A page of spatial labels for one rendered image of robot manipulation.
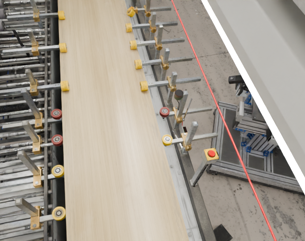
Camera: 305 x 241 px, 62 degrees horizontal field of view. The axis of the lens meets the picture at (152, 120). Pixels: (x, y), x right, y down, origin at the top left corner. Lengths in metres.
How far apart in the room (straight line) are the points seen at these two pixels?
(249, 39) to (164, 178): 1.49
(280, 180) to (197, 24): 2.72
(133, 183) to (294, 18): 1.52
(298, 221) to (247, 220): 0.51
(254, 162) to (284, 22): 2.54
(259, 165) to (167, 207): 1.39
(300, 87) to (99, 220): 1.52
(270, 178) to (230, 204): 0.48
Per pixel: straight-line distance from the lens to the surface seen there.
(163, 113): 2.00
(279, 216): 2.99
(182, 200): 2.04
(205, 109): 2.16
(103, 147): 1.86
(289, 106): 0.29
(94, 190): 1.75
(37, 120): 2.17
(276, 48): 0.32
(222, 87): 3.55
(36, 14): 2.88
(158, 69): 2.59
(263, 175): 2.80
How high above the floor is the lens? 2.55
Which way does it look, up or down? 57 degrees down
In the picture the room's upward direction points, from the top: 7 degrees clockwise
